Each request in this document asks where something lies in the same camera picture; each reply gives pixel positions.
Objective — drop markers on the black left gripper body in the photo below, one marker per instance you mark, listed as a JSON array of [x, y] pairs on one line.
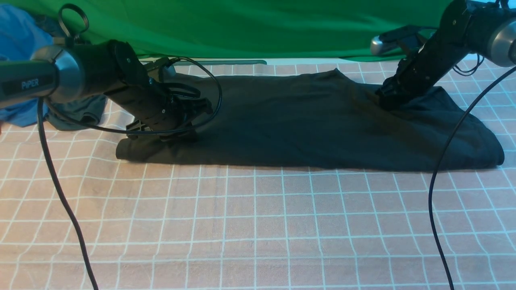
[[165, 107]]

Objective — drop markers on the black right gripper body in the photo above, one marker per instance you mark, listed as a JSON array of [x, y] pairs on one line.
[[423, 67]]

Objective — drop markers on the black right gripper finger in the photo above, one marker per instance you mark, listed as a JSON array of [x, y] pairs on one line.
[[389, 98]]

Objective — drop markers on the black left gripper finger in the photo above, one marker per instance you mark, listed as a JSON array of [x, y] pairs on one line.
[[137, 128], [190, 135]]

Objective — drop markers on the dark gray long-sleeve top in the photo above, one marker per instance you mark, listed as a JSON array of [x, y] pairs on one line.
[[322, 120]]

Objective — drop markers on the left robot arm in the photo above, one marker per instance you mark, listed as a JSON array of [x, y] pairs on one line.
[[59, 74]]

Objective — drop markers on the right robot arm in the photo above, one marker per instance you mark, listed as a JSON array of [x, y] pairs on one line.
[[466, 27]]

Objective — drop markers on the dark crumpled garment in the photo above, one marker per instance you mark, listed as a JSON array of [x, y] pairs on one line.
[[88, 110]]

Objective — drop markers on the pink checkered tablecloth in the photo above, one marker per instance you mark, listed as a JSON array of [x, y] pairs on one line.
[[243, 228]]

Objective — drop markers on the green backdrop cloth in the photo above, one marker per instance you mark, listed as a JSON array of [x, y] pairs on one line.
[[254, 29]]

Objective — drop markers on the blue crumpled garment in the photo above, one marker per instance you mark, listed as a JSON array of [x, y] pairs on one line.
[[20, 37]]

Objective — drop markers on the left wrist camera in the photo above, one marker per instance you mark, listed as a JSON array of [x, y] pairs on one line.
[[161, 69]]

